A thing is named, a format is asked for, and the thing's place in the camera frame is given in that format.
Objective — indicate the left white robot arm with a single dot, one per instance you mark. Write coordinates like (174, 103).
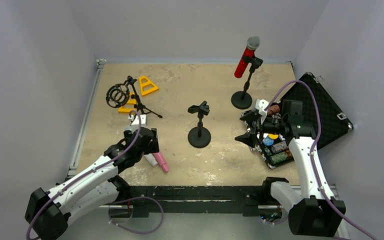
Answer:
(50, 212)

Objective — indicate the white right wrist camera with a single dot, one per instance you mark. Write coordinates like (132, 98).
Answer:
(260, 106)

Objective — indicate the pink toy microphone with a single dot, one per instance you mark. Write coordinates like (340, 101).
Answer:
(161, 161)

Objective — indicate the yellow bracket near tripod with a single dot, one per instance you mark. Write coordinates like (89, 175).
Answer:
(129, 105)

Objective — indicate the red glitter microphone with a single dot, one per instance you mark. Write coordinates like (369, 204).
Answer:
(252, 44)

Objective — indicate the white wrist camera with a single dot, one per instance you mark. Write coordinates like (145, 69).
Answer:
(137, 121)
(260, 106)

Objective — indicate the yellow bracket at back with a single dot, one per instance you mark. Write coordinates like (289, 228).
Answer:
(147, 87)

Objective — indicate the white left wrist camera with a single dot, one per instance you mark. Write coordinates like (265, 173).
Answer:
(137, 121)

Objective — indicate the black tripod shock-mount stand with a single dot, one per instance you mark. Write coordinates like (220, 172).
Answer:
(119, 94)

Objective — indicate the blue poker chip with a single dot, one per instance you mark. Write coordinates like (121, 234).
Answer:
(267, 141)

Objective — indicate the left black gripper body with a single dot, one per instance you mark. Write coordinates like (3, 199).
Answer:
(153, 144)

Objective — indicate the black poker chip case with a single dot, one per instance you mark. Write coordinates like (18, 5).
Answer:
(310, 110)

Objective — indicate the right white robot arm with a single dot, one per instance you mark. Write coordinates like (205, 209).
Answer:
(314, 211)

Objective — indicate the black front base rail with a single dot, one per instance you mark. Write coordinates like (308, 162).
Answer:
(247, 200)

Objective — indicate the black round-base mic stand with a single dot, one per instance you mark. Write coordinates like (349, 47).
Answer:
(241, 99)

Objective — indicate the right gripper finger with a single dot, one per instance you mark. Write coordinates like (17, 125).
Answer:
(250, 138)
(251, 118)

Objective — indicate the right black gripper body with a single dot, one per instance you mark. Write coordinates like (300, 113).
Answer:
(254, 127)

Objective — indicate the white toy microphone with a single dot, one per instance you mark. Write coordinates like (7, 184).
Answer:
(151, 159)

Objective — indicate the yellow poker chip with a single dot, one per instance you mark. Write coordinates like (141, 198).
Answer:
(273, 136)

